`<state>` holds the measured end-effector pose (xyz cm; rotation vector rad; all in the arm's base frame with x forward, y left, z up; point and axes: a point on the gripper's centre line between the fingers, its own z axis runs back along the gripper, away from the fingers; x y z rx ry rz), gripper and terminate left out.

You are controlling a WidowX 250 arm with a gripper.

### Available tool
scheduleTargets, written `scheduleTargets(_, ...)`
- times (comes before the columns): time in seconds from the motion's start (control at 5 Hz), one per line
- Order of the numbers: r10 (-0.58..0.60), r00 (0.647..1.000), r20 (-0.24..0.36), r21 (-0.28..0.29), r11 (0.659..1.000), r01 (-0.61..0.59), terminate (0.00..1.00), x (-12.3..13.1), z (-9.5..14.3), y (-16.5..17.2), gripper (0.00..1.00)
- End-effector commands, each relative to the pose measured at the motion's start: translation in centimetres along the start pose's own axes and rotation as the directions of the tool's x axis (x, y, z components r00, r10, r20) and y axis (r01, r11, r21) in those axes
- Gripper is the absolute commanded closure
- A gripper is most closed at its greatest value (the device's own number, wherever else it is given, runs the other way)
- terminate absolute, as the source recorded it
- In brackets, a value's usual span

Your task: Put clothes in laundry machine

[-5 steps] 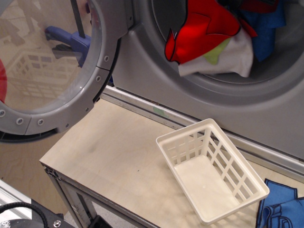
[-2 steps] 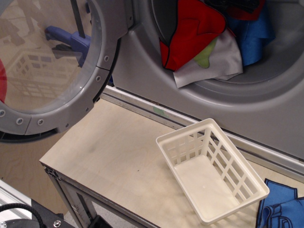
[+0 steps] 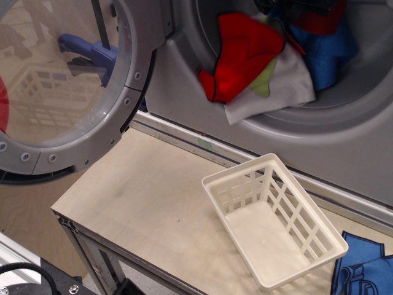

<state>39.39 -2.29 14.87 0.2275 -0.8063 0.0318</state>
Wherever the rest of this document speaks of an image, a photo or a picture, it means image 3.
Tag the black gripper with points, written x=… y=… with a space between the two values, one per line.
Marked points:
x=290 y=11

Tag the small red black-edged cloth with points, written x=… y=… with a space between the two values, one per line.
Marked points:
x=294 y=43

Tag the red cloth with black trim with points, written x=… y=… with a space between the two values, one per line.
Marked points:
x=247 y=47

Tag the white cloth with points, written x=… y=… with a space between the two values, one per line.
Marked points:
x=290 y=86

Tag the lime green cloth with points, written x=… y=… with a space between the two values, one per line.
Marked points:
x=260 y=85

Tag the blue felt cloth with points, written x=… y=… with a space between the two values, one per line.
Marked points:
x=325 y=55

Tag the grey laundry machine body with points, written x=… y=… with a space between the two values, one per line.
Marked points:
x=343 y=139

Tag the white plastic laundry basket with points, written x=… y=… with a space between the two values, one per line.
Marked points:
x=275 y=225

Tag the grey round machine door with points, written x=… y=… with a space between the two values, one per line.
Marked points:
x=60 y=124

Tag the blue bar clamp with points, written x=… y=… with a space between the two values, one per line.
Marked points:
x=93 y=58

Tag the blue cloth on table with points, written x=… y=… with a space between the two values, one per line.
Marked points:
x=364 y=269

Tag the red round object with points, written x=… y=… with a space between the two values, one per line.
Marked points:
x=4 y=106

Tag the aluminium frame rail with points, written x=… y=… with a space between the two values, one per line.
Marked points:
x=331 y=198

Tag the black metal base plate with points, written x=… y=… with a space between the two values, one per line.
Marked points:
x=65 y=283

